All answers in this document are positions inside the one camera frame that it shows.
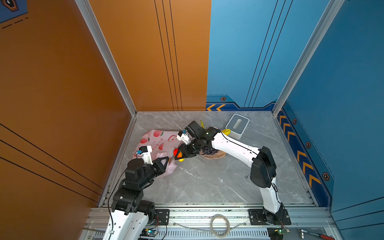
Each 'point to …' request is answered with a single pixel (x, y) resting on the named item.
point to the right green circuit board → (277, 233)
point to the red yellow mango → (179, 155)
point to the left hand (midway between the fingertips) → (170, 156)
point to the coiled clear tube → (229, 229)
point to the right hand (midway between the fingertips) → (179, 156)
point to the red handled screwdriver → (322, 236)
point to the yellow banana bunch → (226, 131)
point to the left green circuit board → (149, 232)
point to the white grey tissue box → (237, 124)
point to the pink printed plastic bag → (162, 144)
